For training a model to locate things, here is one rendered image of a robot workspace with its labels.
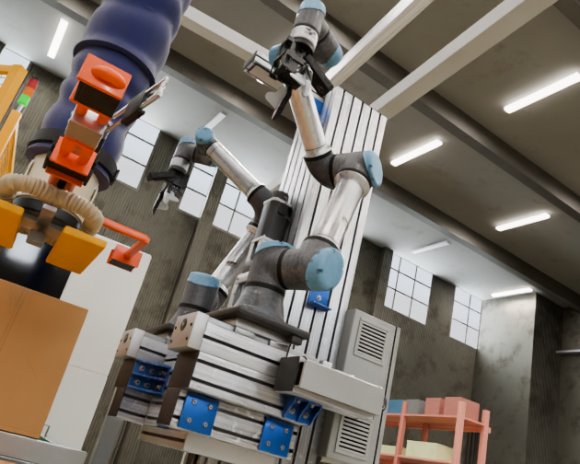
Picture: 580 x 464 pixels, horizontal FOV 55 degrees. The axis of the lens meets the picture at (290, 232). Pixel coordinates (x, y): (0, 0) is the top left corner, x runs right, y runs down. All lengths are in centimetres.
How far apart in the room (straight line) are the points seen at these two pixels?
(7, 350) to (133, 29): 98
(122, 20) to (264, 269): 78
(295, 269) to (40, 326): 81
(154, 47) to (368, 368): 118
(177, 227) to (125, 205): 115
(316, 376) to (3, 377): 90
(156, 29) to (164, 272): 1017
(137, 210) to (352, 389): 1053
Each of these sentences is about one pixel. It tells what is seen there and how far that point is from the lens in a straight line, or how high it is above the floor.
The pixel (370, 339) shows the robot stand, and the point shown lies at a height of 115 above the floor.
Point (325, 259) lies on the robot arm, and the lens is 146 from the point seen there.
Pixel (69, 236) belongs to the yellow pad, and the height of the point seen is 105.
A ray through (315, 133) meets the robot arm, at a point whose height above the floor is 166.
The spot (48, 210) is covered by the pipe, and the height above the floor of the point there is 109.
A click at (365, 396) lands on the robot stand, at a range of 152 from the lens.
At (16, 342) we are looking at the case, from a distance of 185.
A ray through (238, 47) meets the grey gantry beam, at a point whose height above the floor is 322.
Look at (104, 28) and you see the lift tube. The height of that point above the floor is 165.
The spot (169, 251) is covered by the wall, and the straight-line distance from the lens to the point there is 1185.
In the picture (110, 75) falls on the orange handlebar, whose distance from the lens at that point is 96.
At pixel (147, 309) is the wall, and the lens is 1151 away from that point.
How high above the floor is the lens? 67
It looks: 23 degrees up
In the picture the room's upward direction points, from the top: 15 degrees clockwise
